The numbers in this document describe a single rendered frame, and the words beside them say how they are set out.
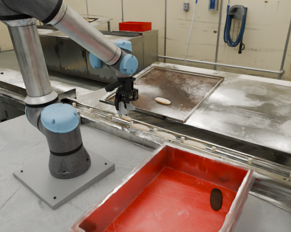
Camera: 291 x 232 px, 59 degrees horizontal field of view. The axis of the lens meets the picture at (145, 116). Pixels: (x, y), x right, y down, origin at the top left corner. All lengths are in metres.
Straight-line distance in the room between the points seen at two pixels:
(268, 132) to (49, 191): 0.87
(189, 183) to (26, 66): 0.67
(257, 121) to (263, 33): 3.55
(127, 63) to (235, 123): 0.55
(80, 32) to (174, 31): 4.51
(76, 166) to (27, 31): 0.47
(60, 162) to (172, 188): 0.39
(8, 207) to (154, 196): 0.46
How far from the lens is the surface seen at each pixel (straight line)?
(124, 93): 1.16
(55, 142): 0.90
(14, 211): 0.93
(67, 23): 0.84
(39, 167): 1.05
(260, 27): 4.70
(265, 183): 0.96
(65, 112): 0.89
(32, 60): 0.94
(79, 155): 0.94
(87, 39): 0.87
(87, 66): 4.56
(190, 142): 1.09
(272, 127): 1.21
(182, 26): 5.20
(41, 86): 0.96
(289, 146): 1.12
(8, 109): 2.04
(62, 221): 0.85
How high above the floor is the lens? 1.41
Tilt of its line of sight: 25 degrees down
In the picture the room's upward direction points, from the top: 1 degrees counter-clockwise
